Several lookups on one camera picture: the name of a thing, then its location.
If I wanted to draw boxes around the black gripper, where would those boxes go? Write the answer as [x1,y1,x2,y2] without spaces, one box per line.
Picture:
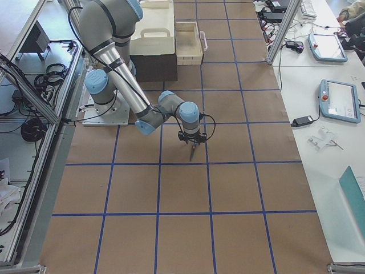
[178,131,206,144]

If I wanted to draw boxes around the grey orange scissors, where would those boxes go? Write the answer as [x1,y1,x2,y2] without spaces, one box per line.
[189,143,196,162]

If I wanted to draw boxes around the wooden drawer with white handle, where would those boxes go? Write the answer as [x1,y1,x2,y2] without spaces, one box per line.
[175,21,208,66]

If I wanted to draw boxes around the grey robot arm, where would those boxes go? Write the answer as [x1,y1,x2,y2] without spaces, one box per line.
[79,1,208,144]

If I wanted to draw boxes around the dark brown drawer cabinet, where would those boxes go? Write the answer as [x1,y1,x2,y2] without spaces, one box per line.
[131,54,178,82]

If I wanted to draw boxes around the black power adapter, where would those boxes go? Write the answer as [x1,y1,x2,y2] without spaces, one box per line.
[291,115,314,127]

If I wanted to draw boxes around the white plastic tray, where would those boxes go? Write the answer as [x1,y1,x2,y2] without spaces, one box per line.
[130,1,175,56]

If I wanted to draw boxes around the lower teach pendant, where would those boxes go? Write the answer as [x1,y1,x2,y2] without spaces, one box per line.
[319,79,361,124]

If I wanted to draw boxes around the teach pendant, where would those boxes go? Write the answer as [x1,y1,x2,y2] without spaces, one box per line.
[307,33,348,63]
[319,79,361,124]

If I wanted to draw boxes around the teal folder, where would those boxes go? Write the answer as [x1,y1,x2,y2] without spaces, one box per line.
[339,166,364,223]

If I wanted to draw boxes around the upper teach pendant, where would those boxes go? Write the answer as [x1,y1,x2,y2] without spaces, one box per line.
[307,33,348,63]

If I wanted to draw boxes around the white keyboard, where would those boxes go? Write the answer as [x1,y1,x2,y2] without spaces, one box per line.
[300,0,317,19]

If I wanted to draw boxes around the grey box on stand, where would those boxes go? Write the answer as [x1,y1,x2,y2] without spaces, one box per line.
[15,21,50,61]

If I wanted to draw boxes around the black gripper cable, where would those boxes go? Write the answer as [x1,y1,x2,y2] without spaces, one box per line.
[199,113,217,143]

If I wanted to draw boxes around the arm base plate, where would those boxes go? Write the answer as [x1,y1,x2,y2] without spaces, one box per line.
[82,90,130,126]

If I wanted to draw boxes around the black adapter near post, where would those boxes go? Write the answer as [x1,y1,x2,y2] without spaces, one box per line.
[285,41,304,54]

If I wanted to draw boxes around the coiled black cable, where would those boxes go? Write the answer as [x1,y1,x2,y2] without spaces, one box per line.
[20,116,46,143]

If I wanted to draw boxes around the aluminium frame post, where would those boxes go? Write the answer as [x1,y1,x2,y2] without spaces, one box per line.
[266,0,301,65]

